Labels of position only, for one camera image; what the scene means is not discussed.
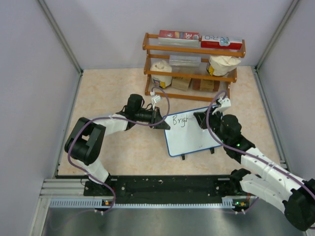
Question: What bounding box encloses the blue framed whiteboard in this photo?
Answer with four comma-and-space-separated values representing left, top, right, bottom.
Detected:
164, 107, 220, 157

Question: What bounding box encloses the brown cardboard box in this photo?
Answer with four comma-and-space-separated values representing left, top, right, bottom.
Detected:
171, 77, 191, 91

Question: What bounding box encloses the white bag right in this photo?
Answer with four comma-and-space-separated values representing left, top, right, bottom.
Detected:
206, 55, 241, 76

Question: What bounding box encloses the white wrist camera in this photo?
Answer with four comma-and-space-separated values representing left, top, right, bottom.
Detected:
212, 97, 231, 115
150, 91, 162, 109

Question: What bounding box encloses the white bag left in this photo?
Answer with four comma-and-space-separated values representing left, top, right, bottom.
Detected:
150, 60, 173, 89

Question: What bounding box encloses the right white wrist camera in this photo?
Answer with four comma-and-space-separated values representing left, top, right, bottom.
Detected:
212, 97, 231, 115

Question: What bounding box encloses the clear plastic box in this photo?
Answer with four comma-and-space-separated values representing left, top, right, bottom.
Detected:
169, 55, 201, 67

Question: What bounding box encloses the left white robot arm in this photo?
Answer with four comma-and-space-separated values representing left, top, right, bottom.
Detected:
64, 92, 170, 195

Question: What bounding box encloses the grey cable duct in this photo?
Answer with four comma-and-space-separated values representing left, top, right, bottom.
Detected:
49, 195, 249, 209

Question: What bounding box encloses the red foil box left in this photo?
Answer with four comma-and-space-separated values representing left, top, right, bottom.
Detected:
158, 30, 199, 41

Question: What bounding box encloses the wooden three tier rack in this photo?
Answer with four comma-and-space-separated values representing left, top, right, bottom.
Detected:
142, 33, 246, 102

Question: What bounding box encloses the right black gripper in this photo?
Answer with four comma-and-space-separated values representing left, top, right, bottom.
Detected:
195, 106, 229, 145

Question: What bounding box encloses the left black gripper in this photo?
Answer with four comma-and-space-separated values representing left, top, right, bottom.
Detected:
135, 107, 170, 130

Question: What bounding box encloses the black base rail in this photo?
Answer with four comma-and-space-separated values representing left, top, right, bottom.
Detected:
84, 175, 254, 205

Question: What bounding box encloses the white bag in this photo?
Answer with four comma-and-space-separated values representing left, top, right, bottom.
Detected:
150, 60, 173, 89
206, 55, 241, 76

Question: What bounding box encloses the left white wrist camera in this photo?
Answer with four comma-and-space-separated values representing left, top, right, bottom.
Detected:
150, 91, 162, 109

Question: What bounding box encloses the red white box right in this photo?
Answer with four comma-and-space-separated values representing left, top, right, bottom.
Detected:
201, 35, 243, 50

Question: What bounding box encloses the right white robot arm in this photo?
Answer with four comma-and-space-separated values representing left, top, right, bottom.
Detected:
193, 110, 315, 232

